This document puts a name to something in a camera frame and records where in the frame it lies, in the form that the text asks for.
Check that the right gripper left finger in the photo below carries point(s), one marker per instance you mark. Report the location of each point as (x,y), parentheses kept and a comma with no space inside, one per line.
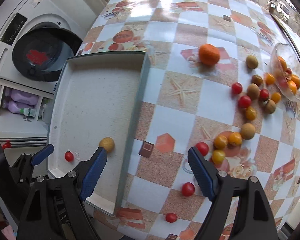
(53,201)

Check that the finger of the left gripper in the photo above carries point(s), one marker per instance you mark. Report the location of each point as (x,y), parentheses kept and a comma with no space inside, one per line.
(42,154)

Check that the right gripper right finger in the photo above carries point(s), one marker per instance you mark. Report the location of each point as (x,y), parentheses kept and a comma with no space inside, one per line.
(254,218)

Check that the brown longan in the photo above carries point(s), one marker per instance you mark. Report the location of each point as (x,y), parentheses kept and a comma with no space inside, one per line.
(108,144)

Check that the red cherry tomato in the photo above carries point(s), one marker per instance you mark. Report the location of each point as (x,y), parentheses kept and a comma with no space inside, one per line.
(188,189)

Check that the red tomato with stem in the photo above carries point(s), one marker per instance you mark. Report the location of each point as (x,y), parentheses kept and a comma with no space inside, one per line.
(69,157)

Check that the purple detergent bottle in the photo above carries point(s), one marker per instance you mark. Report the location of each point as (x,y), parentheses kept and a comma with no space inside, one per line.
(22,97)

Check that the white shallow tray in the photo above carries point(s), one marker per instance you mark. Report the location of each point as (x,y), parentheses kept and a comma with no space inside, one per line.
(98,95)

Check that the white washing machine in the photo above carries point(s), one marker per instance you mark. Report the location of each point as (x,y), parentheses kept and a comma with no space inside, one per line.
(36,39)

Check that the clear glass fruit bowl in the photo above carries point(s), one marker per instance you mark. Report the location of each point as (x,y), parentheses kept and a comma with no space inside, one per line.
(285,67)

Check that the large orange mandarin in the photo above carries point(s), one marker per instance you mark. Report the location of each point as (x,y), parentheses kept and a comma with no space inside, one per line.
(208,54)

